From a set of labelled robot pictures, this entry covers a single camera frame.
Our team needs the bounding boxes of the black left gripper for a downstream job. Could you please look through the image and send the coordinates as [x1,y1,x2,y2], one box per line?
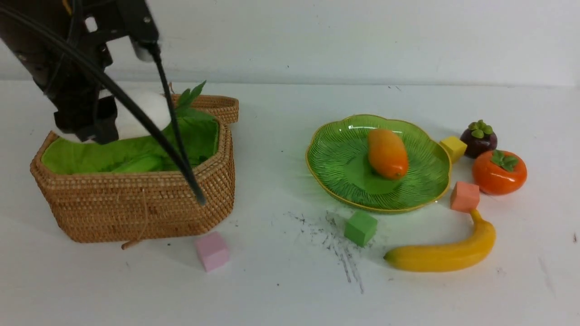
[1,0,119,144]

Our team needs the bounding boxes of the white radish with green leaves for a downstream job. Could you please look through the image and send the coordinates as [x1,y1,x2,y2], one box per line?
[59,81,207,143]

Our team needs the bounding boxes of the orange yellow mango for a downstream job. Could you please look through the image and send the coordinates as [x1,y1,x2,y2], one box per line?
[367,129,409,180]

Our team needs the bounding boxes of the purple mangosteen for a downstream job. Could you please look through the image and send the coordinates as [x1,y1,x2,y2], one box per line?
[460,120,498,159]

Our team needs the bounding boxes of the yellow banana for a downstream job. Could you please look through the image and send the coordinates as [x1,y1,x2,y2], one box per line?
[384,209,496,273]

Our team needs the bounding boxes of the orange persimmon with green calyx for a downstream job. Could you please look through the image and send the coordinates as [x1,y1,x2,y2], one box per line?
[472,150,528,196]

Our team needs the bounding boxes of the green cucumber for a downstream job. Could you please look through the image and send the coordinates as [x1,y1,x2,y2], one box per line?
[111,154,164,173]

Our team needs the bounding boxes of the woven rattan basket green lining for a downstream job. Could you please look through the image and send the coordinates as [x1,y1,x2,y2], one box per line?
[30,122,236,243]

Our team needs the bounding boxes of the woven rattan basket lid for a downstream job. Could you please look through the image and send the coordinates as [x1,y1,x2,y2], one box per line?
[169,81,240,124]

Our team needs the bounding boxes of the pink foam cube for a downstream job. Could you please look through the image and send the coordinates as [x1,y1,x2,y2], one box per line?
[194,231,230,273]

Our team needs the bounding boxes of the green glass leaf plate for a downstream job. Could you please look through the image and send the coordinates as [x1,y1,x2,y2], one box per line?
[306,114,452,213]

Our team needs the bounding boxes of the green foam cube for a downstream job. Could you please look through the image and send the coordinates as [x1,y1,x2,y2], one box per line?
[343,211,378,247]

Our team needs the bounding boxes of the yellow foam cube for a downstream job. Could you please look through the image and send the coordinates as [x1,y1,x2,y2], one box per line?
[439,136,468,164]

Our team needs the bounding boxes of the salmon orange foam cube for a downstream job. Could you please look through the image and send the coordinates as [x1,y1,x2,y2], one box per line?
[449,181,480,213]

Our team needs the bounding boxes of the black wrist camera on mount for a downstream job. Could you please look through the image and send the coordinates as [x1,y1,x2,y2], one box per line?
[77,0,161,66]

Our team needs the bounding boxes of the black camera cable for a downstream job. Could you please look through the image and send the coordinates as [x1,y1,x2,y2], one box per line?
[0,5,207,206]

